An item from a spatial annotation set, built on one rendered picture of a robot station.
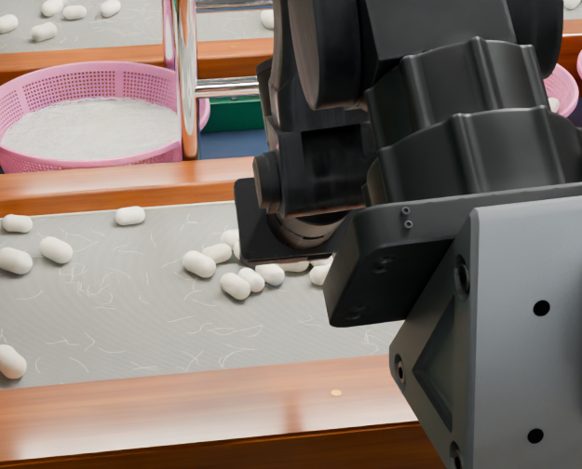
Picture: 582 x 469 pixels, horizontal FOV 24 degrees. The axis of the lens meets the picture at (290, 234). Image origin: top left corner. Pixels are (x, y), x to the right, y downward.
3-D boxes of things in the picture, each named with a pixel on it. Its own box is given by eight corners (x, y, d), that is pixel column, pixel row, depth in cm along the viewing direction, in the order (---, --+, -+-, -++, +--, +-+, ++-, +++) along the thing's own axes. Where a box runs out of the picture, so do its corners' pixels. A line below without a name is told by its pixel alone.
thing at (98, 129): (203, 214, 152) (201, 169, 150) (0, 229, 150) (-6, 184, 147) (185, 126, 171) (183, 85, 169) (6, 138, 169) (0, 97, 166)
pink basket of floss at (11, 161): (258, 171, 163) (257, 100, 158) (98, 263, 145) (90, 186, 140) (101, 111, 177) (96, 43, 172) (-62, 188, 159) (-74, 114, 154)
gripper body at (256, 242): (232, 183, 107) (237, 162, 100) (358, 172, 109) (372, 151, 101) (240, 263, 106) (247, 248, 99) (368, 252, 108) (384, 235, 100)
